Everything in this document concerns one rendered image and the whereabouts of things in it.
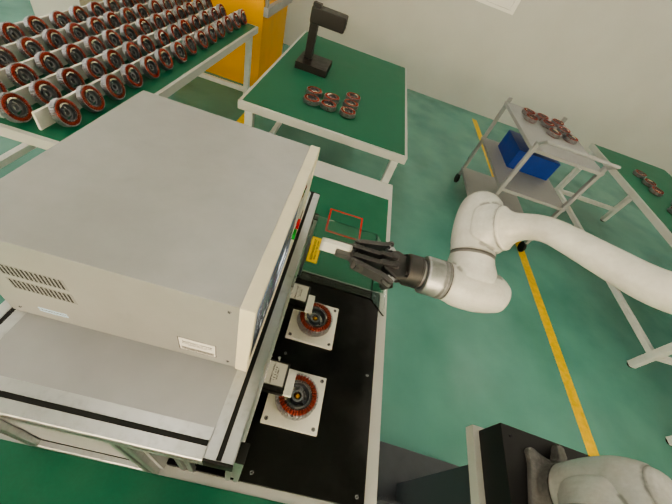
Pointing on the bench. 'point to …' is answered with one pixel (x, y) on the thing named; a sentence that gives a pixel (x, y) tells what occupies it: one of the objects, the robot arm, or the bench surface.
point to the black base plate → (362, 372)
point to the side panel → (78, 446)
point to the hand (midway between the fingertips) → (335, 247)
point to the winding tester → (155, 227)
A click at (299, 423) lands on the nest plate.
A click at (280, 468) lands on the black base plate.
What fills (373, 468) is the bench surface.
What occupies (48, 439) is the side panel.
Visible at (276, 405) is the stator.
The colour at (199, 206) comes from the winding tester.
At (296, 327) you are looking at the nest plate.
